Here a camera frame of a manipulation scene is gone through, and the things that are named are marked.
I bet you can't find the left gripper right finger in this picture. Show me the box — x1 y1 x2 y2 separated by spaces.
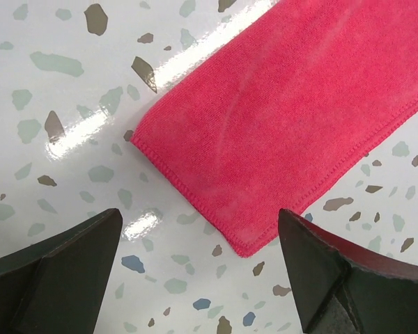
278 209 418 333

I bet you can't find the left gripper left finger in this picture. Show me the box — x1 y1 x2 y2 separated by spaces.
0 208 123 333

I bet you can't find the pink towel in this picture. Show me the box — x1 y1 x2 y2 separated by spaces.
132 1 418 257

